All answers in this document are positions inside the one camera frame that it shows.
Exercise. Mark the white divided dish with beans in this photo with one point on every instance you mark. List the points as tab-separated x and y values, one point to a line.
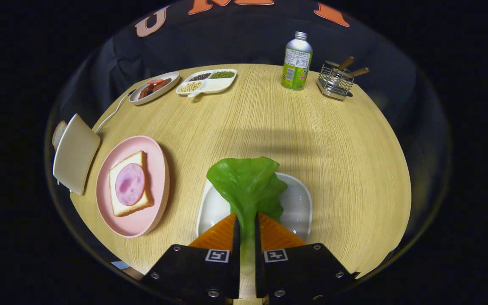
216	85

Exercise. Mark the white square plate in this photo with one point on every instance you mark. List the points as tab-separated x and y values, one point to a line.
298	203

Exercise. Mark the white bread slice under ham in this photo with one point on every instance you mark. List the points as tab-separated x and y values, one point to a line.
119	204

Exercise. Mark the brown meat piece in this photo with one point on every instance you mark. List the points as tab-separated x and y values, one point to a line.
162	84
145	91

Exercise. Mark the pink ham slice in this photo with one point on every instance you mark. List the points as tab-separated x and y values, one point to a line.
130	184

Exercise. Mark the red sausage slice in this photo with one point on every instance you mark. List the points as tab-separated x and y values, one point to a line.
156	81

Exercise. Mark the white toaster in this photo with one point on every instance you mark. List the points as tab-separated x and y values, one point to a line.
76	154

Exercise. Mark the pink plate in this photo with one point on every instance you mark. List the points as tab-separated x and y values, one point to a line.
157	156

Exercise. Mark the silver bottle with green label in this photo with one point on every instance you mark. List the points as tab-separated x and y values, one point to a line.
296	63

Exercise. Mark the white oval plate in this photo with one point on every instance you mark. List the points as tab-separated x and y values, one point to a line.
172	77

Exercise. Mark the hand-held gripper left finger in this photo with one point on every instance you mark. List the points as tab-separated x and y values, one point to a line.
203	273

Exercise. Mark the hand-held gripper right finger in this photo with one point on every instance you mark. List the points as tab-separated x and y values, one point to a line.
299	273

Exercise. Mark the black backdrop cloth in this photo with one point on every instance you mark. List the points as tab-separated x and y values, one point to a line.
244	38

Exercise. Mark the toasted bread slice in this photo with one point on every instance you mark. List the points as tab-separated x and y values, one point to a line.
59	134

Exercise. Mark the green lettuce leaf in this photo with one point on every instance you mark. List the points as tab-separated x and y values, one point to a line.
244	182

